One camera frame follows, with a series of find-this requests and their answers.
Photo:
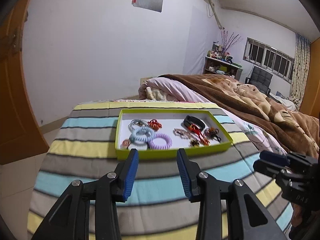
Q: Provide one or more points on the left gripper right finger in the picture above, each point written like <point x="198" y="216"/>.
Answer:
<point x="188" y="171"/>

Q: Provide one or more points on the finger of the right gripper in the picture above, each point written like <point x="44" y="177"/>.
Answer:
<point x="270" y="169"/>
<point x="271" y="159"/>

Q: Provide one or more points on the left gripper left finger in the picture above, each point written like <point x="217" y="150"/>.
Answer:
<point x="126" y="172"/>

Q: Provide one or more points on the black wristband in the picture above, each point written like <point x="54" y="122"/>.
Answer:
<point x="191" y="120"/>

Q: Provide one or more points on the small gold black charm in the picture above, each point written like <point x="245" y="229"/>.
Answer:
<point x="194" y="143"/>

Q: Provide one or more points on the brown plush blanket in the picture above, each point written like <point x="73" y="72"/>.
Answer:
<point x="294" y="131"/>

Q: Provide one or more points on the striped bed sheet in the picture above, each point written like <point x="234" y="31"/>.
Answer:
<point x="84" y="149"/>

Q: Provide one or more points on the lime green cardboard tray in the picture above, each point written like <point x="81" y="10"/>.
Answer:
<point x="159" y="133"/>

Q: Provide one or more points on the floral curtain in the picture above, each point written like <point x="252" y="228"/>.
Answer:
<point x="300" y="70"/>

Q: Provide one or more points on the black office chair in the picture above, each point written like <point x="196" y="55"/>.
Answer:
<point x="261" y="79"/>

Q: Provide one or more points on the barred window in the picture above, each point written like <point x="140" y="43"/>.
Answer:
<point x="269" y="58"/>

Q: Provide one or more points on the orange wooden door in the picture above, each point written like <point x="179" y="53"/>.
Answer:
<point x="21" y="136"/>

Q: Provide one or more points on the cluttered wooden shelf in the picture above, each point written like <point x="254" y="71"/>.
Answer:
<point x="217" y="61"/>

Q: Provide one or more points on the pink blossom branches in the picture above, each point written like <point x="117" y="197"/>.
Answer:
<point x="227" y="41"/>

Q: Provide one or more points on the white air conditioner pipe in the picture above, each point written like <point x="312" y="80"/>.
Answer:
<point x="215" y="15"/>

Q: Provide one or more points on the metal door latch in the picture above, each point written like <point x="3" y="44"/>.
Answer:
<point x="12" y="43"/>

